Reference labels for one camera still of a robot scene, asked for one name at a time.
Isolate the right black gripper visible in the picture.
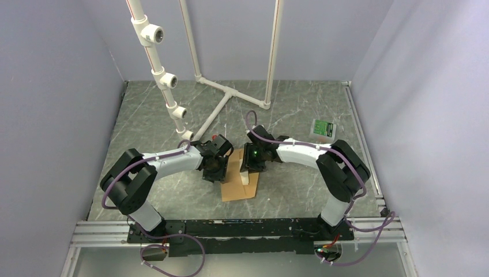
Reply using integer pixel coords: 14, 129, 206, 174
240, 143, 266, 174

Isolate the brown paper letter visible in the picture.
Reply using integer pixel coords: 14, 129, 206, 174
239, 159, 250, 186

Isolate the brown paper envelope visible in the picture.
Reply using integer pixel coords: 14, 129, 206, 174
220, 148, 259, 202

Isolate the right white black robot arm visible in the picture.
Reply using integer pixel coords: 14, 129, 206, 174
240, 125, 371, 239

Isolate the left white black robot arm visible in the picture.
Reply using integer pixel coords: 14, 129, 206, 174
100, 135, 234, 242

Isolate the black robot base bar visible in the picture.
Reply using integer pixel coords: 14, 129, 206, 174
127, 218, 354, 257

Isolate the green white small box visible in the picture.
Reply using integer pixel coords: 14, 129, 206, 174
309, 119, 337, 144

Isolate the white PVC pipe frame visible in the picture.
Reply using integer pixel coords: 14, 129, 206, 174
125, 1, 284, 139

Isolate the aluminium rail frame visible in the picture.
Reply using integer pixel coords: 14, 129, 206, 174
60, 80, 419, 277

